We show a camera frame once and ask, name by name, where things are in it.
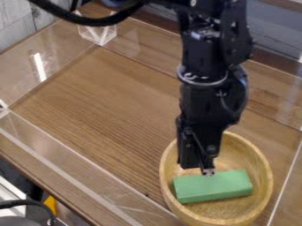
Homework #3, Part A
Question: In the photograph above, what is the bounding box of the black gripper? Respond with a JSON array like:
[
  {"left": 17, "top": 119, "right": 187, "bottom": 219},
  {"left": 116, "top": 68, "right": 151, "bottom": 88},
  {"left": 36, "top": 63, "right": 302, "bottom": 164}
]
[{"left": 176, "top": 67, "right": 249, "bottom": 177}]

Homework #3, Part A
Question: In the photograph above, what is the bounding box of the light wooden bowl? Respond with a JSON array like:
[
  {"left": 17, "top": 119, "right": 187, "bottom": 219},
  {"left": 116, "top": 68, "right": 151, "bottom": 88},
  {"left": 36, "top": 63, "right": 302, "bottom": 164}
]
[{"left": 159, "top": 132, "right": 274, "bottom": 226}]

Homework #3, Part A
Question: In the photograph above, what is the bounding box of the black cable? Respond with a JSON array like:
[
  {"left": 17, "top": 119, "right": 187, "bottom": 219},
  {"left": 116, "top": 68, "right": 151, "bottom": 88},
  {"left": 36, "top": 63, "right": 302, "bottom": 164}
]
[{"left": 27, "top": 0, "right": 151, "bottom": 27}]

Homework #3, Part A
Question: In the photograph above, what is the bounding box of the green rectangular block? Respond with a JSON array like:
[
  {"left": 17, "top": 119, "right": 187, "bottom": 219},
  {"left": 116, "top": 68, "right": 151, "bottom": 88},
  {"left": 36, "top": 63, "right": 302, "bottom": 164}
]
[{"left": 172, "top": 169, "right": 254, "bottom": 204}]

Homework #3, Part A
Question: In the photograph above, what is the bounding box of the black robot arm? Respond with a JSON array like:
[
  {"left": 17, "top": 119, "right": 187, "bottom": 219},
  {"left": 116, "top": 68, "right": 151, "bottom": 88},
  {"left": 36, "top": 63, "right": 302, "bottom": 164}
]
[{"left": 100, "top": 0, "right": 254, "bottom": 176}]

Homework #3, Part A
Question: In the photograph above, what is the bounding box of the clear acrylic front wall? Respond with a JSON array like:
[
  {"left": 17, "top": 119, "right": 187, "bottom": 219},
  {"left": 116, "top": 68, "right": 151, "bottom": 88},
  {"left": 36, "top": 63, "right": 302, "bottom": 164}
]
[{"left": 0, "top": 106, "right": 184, "bottom": 226}]

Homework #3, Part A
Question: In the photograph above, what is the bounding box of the clear acrylic corner bracket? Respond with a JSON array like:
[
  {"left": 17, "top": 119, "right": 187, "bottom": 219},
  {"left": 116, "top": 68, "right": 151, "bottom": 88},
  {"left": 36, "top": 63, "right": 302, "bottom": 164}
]
[{"left": 75, "top": 10, "right": 118, "bottom": 47}]

